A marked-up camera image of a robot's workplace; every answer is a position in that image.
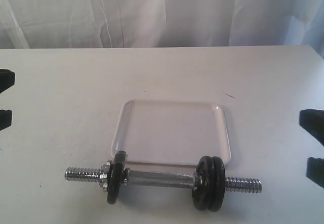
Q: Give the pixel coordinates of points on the chrome threaded dumbbell bar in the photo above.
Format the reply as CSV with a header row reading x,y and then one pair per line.
x,y
164,179

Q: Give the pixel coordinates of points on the white rectangular plastic tray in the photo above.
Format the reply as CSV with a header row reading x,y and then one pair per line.
x,y
162,132

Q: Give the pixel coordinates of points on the white background curtain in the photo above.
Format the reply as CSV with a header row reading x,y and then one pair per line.
x,y
32,24

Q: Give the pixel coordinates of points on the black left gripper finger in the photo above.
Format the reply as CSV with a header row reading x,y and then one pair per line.
x,y
7,79
5,119

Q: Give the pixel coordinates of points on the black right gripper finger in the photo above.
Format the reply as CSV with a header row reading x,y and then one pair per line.
x,y
314,170
311,120

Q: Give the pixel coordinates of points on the black left end weight plate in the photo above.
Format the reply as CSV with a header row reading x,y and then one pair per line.
x,y
117,175

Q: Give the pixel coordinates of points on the chrome spin lock collar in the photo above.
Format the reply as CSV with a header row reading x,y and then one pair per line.
x,y
103,176

